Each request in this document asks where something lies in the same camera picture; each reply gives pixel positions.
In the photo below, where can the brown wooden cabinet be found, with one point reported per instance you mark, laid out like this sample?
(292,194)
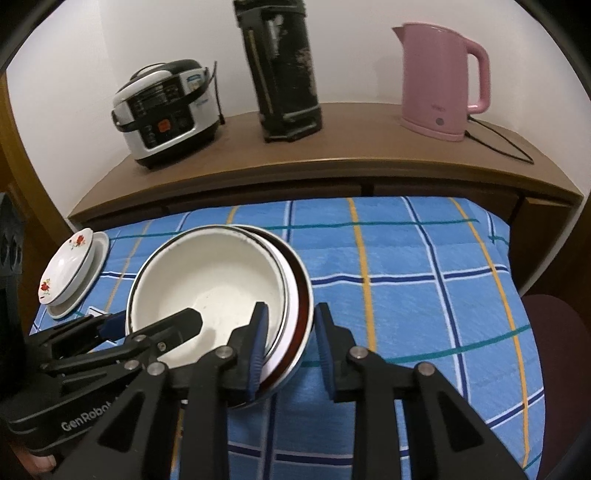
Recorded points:
(346,134)

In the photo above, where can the white rice cooker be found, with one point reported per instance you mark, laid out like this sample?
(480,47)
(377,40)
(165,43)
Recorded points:
(134,134)

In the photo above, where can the grey round plate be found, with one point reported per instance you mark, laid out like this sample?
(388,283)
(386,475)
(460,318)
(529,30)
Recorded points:
(99,251)

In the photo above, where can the white red-flower plate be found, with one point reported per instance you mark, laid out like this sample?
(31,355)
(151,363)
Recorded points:
(64,265)

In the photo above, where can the black thermos flask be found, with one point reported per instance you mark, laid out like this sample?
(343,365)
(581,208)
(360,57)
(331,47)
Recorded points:
(281,69)

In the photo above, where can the brown wooden door frame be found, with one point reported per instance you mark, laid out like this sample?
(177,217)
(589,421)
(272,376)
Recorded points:
(14,161)

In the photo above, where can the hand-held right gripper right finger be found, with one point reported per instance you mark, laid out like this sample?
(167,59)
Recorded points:
(323,355)

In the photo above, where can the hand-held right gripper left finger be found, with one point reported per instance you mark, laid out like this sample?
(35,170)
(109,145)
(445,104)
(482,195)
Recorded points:
(259,350)

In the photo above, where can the dark red seat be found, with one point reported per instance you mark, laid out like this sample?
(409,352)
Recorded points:
(554,350)

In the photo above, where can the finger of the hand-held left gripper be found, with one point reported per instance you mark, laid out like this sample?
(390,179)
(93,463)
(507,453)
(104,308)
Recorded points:
(184,323)
(113,324)

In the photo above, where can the pink electric kettle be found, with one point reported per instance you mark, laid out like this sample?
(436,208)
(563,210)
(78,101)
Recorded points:
(434,78)

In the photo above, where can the person's left hand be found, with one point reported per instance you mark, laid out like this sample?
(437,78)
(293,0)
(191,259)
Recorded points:
(39,465)

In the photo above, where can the white enamel bowl dark rim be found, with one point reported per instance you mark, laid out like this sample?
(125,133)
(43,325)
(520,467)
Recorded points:
(207,286)

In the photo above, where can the red bowl pink inside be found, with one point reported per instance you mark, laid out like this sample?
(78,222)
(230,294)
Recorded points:
(303,314)

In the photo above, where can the blue checked tablecloth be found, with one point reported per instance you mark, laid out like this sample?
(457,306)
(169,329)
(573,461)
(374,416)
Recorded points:
(415,300)

